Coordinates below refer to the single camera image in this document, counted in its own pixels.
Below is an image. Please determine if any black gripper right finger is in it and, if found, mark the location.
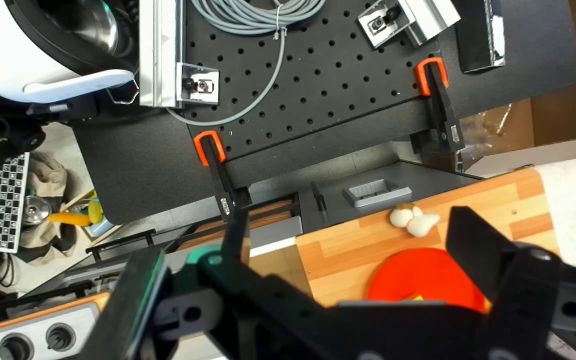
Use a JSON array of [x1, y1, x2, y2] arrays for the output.
[[444, 204, 525, 305]]

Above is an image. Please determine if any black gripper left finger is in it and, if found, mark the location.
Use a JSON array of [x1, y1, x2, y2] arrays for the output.
[[218, 204, 252, 270]]

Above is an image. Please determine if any red plastic plate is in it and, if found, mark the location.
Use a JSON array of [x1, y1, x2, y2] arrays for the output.
[[367, 246, 490, 316]]

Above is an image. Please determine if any small yellow plastic object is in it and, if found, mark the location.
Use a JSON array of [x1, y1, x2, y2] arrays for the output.
[[46, 198, 106, 233]]

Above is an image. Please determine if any black perforated breadboard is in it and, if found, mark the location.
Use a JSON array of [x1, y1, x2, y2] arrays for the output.
[[181, 0, 452, 160]]

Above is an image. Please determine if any beige crumpled cloth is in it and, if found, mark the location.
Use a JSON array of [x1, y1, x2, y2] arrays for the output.
[[20, 151, 73, 250]]

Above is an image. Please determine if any long aluminium extrusion profile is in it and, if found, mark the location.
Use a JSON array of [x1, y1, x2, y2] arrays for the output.
[[139, 0, 223, 111]]

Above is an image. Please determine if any brown cardboard box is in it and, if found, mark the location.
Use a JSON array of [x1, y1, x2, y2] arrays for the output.
[[531, 0, 576, 148]]

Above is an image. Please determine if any toy stove with knobs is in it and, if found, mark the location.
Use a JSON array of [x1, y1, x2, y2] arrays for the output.
[[0, 293, 113, 360]]

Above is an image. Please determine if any short aluminium extrusion profile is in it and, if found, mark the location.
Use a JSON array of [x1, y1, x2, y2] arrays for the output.
[[356, 0, 464, 51]]

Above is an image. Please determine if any black clamp orange handle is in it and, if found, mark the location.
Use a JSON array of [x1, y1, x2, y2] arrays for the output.
[[193, 129, 254, 222], [412, 56, 469, 171]]

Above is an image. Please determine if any black camera housing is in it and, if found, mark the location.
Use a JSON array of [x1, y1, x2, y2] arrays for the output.
[[457, 0, 508, 76]]

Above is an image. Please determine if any grey coiled cable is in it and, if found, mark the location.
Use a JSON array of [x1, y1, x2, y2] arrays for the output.
[[166, 0, 329, 129]]

